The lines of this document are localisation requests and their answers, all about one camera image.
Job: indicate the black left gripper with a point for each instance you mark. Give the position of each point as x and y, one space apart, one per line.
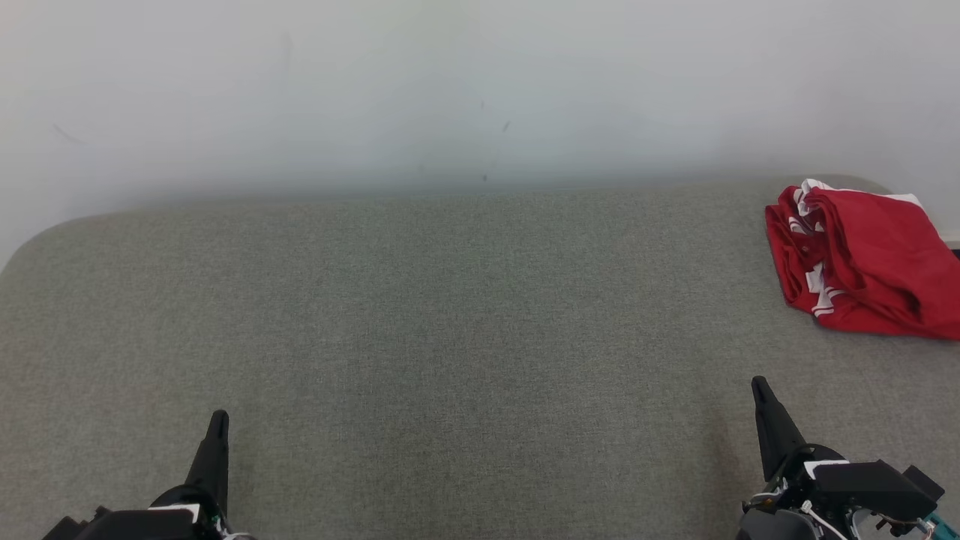
208 519

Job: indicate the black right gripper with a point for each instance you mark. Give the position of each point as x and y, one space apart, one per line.
787 510

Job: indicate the red basketball jersey white sleeves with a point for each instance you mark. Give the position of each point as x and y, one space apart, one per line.
784 251

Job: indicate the red shorts white stripe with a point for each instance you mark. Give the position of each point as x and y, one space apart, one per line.
877 247

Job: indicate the grey fabric sofa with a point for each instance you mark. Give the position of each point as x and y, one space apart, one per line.
450 337

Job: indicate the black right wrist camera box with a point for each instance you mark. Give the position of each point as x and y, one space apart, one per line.
874 487

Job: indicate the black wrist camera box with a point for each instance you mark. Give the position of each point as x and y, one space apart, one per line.
874 487
112 526

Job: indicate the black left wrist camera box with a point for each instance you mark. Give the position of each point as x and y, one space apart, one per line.
112 526

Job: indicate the teal right camera connector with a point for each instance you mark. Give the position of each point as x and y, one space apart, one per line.
941 528

